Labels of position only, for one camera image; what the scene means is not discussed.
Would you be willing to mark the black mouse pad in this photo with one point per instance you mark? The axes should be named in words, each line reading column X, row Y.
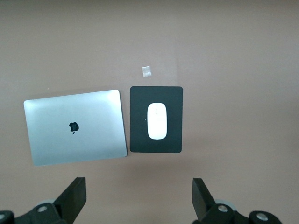
column 137, row 140

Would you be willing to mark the small clear tape piece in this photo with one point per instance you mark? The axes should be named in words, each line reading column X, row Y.
column 146, row 71

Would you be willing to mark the silver laptop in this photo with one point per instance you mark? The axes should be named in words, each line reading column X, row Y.
column 58, row 140

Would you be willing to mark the white computer mouse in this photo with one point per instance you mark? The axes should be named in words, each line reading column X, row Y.
column 157, row 121

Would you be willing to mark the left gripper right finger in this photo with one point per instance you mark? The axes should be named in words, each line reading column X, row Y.
column 205, row 205

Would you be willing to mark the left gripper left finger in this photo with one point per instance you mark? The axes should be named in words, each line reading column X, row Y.
column 72, row 200

